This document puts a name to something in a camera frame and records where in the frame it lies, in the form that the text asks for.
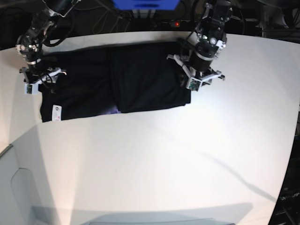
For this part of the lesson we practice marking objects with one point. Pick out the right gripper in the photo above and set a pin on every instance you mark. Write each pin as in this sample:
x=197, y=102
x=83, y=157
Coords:
x=51, y=75

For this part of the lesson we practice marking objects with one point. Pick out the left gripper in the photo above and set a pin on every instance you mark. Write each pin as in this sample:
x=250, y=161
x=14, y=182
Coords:
x=206, y=76

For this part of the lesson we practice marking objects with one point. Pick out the black T-shirt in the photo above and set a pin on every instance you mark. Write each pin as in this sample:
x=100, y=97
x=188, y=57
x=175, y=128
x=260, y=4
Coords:
x=114, y=79

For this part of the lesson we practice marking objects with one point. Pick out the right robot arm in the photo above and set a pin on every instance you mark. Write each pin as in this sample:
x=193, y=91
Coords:
x=29, y=45

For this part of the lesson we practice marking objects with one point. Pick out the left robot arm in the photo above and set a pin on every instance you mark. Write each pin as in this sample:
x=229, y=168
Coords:
x=204, y=44

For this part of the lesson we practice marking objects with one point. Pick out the white shirt label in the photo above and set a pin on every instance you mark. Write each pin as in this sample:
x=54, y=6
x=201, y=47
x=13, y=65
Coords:
x=56, y=112

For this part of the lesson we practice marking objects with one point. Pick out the white power strip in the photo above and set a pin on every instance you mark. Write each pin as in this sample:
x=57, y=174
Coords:
x=183, y=24

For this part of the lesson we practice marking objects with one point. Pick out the blue box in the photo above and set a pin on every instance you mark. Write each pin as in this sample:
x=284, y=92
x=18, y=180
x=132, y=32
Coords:
x=146, y=4

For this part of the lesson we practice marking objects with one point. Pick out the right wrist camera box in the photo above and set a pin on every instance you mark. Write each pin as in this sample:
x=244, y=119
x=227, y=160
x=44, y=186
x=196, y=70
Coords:
x=31, y=89

